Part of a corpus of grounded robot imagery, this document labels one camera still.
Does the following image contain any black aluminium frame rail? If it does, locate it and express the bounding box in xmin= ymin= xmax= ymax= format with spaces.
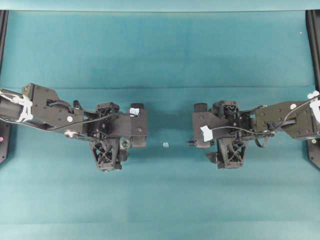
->
xmin=0 ymin=10 xmax=9 ymax=68

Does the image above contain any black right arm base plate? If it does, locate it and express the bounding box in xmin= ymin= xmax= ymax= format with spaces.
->
xmin=303 ymin=138 xmax=320 ymax=171

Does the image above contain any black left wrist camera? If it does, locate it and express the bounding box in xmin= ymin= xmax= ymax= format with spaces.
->
xmin=129 ymin=103 xmax=148 ymax=148

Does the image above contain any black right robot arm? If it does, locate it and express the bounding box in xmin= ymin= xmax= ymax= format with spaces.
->
xmin=187 ymin=90 xmax=320 ymax=169

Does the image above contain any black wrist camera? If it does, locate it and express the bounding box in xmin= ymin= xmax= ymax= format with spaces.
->
xmin=129 ymin=103 xmax=148 ymax=148
xmin=192 ymin=103 xmax=211 ymax=149

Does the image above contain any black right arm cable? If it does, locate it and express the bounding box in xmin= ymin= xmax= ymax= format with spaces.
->
xmin=207 ymin=96 xmax=320 ymax=150

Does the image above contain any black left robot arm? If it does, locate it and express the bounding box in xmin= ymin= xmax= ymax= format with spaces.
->
xmin=0 ymin=83 xmax=148 ymax=172

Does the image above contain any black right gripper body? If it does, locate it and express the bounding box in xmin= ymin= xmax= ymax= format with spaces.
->
xmin=200 ymin=100 xmax=257 ymax=169

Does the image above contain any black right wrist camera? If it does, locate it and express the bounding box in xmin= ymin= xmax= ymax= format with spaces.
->
xmin=192 ymin=103 xmax=211 ymax=149

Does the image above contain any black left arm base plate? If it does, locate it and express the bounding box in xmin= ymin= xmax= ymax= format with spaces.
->
xmin=0 ymin=121 xmax=11 ymax=164

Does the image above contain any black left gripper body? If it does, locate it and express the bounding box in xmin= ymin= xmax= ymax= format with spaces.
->
xmin=87 ymin=102 xmax=133 ymax=172

